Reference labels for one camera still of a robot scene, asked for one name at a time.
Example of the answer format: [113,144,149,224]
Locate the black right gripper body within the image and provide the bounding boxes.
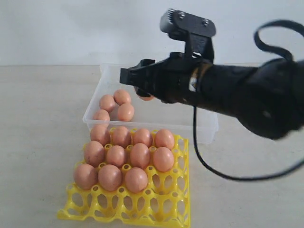
[149,55,207,104]

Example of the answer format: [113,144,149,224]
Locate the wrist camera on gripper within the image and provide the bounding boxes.
[160,9,216,62]

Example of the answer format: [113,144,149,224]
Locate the clear plastic container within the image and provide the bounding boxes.
[82,63,219,145]

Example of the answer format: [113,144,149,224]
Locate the yellow plastic egg tray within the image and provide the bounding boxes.
[57,135,191,228]

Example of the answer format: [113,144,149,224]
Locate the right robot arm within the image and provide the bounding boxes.
[120,55,304,140]

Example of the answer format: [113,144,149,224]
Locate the brown egg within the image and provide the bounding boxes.
[133,128,153,147]
[73,164,98,190]
[124,167,148,193]
[117,103,134,121]
[99,95,115,113]
[154,129,175,150]
[106,145,127,168]
[98,164,123,191]
[84,141,105,167]
[114,89,132,105]
[152,147,174,172]
[93,109,110,121]
[138,95,154,101]
[112,126,132,148]
[130,143,151,170]
[90,124,111,146]

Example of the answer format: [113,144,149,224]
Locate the black cable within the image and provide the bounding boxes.
[192,20,304,181]

